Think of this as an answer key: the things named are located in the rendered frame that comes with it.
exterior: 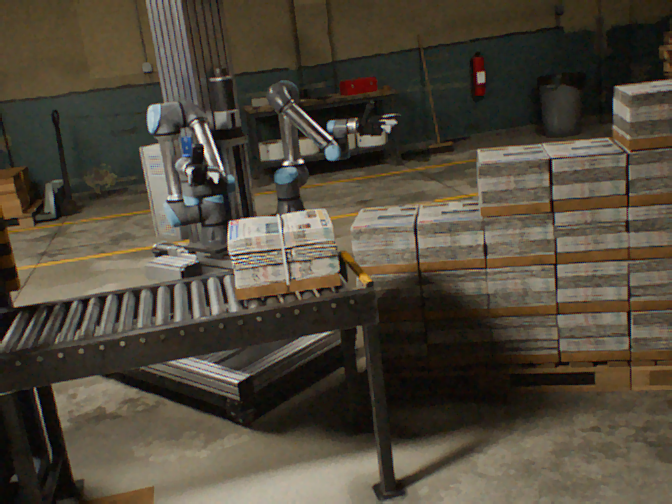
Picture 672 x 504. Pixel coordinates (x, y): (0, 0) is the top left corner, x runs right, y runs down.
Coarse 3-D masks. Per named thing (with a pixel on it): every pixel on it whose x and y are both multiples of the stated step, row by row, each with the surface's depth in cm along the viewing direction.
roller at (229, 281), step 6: (228, 276) 305; (234, 276) 308; (228, 282) 298; (234, 282) 298; (228, 288) 291; (234, 288) 290; (228, 294) 286; (234, 294) 282; (228, 300) 282; (234, 300) 276; (240, 300) 277; (234, 306) 270; (240, 306) 270
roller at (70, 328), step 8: (72, 304) 297; (80, 304) 295; (72, 312) 285; (80, 312) 288; (72, 320) 277; (80, 320) 284; (64, 328) 269; (72, 328) 270; (64, 336) 261; (72, 336) 265
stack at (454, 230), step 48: (384, 240) 342; (432, 240) 340; (480, 240) 336; (528, 240) 332; (576, 240) 329; (624, 240) 325; (384, 288) 349; (432, 288) 345; (480, 288) 341; (528, 288) 337; (576, 288) 334; (624, 288) 330; (384, 336) 357; (432, 336) 352; (480, 336) 349; (528, 336) 344; (576, 336) 340; (624, 336) 336; (384, 384) 363; (480, 384) 355; (624, 384) 343
